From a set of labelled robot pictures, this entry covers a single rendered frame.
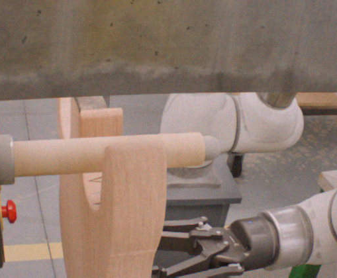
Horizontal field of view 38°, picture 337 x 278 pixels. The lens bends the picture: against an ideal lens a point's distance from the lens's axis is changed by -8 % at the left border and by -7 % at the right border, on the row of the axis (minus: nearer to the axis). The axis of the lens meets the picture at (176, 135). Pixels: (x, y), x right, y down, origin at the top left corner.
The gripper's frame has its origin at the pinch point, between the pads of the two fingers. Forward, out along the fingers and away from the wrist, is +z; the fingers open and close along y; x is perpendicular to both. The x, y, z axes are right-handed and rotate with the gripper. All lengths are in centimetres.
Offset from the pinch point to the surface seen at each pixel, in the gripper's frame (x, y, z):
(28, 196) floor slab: -87, 167, 1
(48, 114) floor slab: -77, 248, -18
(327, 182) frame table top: -10, 29, -54
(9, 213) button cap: -4.4, 20.6, 12.9
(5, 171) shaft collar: 18.9, -9.8, 13.1
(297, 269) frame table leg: -37, 32, -55
